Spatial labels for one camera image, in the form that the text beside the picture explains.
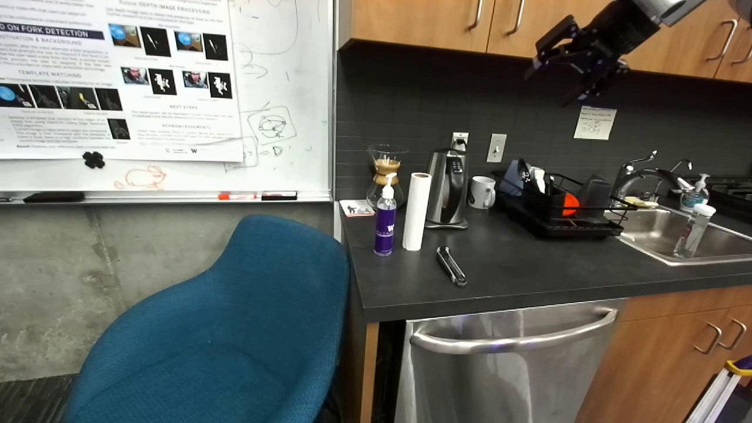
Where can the black stove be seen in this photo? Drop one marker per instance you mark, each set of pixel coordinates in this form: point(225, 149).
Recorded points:
point(731, 197)

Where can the steel electric kettle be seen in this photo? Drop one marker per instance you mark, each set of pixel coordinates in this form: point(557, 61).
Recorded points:
point(445, 188)

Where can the wall switch plate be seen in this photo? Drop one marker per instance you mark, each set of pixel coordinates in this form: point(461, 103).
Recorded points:
point(496, 148)

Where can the orange marker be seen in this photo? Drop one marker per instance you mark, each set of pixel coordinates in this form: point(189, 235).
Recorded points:
point(235, 197)

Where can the base cabinet door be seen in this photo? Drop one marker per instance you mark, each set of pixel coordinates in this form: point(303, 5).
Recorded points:
point(741, 352)
point(640, 376)

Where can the blue container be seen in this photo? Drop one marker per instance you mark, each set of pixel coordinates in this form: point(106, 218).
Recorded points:
point(512, 179)

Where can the glass pour-over coffee carafe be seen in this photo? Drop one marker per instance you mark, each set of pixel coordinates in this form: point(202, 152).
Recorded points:
point(385, 167)

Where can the black whiteboard eraser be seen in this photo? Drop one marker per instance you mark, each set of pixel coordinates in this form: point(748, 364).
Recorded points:
point(54, 197)

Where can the small chrome tap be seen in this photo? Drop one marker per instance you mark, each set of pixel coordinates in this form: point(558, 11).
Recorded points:
point(680, 164)

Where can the white utensil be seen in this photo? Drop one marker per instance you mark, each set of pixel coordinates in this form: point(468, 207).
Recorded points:
point(539, 179)

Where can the wall socket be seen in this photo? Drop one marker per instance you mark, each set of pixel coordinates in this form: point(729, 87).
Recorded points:
point(459, 142)

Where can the paper note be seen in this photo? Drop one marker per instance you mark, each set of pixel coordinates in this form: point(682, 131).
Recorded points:
point(594, 122)

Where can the blue upholstered chair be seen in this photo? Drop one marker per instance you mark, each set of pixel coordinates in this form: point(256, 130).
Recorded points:
point(235, 329)

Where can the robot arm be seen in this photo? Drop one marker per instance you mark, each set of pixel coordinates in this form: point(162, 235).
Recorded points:
point(670, 7)

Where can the steel dishwasher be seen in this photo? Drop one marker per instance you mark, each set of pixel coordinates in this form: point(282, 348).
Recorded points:
point(505, 382)

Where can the dark grey cup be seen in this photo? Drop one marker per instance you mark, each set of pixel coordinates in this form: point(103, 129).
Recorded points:
point(596, 197)

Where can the clear bottle with white cap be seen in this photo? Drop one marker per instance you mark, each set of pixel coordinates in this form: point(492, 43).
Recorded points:
point(693, 232)

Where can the research poster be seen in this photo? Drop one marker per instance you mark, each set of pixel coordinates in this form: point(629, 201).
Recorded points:
point(88, 129)

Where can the wall cabinet door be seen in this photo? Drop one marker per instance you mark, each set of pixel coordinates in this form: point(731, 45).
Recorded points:
point(681, 50)
point(546, 17)
point(411, 23)
point(737, 70)

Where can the printed card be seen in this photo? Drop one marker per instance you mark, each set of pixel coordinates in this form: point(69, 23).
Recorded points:
point(355, 208)

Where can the clear soap pump bottle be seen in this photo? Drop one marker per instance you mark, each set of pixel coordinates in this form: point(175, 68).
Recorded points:
point(694, 197)

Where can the black flower magnet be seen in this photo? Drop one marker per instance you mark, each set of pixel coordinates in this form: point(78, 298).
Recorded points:
point(93, 160)

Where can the white mug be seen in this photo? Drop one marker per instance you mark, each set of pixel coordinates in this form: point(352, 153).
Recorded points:
point(480, 192)

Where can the wooden wall cabinet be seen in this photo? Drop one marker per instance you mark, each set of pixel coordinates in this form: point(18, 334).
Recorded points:
point(411, 23)

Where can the purple spray bottle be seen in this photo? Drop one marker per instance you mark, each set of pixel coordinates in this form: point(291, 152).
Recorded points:
point(385, 226)

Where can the yellow sponge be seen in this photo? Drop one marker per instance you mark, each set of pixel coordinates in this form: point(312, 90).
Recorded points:
point(641, 202)

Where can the black dish rack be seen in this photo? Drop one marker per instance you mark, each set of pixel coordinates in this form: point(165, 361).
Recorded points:
point(552, 226)

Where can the white paper towel roll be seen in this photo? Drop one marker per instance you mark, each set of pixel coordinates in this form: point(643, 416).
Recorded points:
point(416, 211)

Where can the steel sink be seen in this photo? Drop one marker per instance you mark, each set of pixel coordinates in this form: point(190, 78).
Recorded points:
point(658, 232)

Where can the white frame with yellow cap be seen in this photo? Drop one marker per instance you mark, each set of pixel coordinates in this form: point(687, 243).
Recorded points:
point(714, 396)

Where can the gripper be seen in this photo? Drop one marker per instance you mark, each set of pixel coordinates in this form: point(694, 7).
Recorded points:
point(617, 29)

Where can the whiteboard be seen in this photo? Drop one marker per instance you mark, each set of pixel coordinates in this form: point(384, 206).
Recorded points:
point(282, 70)

